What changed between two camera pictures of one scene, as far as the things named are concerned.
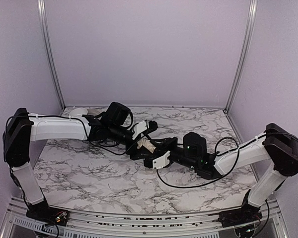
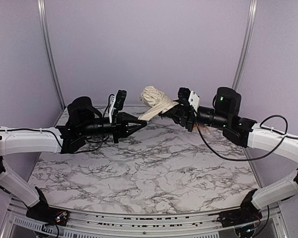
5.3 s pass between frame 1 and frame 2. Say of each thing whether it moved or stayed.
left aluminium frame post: stayed
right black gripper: moved
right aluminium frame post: stayed
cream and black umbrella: moved
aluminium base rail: stayed
